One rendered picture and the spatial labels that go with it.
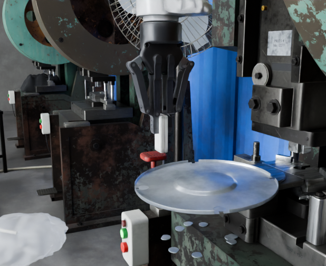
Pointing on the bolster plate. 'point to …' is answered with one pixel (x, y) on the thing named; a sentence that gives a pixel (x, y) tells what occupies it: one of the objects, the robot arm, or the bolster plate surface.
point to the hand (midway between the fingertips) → (161, 133)
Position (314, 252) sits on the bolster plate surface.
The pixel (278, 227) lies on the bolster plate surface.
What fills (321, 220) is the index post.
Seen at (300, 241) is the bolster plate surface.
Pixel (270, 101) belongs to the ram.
